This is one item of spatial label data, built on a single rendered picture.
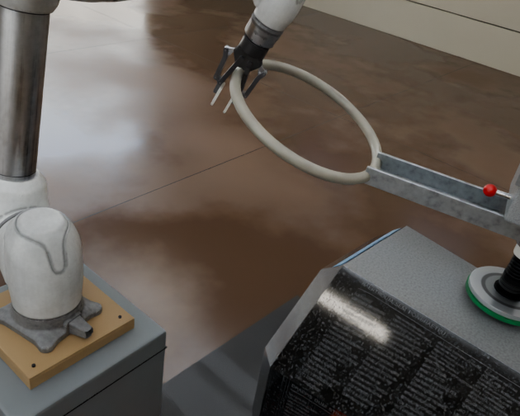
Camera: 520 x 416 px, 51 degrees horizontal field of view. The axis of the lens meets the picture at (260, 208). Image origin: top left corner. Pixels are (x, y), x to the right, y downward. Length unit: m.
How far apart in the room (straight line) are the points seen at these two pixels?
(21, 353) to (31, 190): 0.36
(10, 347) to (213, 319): 1.40
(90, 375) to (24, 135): 0.55
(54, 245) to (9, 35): 0.43
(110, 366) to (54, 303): 0.20
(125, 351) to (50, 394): 0.19
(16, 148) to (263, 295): 1.72
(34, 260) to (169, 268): 1.68
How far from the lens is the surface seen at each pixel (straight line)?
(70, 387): 1.31
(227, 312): 2.65
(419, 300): 1.58
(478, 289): 1.61
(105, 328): 1.38
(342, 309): 1.58
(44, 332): 1.35
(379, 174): 1.49
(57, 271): 1.25
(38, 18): 1.25
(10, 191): 1.36
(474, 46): 7.92
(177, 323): 2.57
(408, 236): 1.83
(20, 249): 1.24
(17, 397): 1.32
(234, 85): 1.47
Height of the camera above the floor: 1.81
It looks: 32 degrees down
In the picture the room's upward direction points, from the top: 10 degrees clockwise
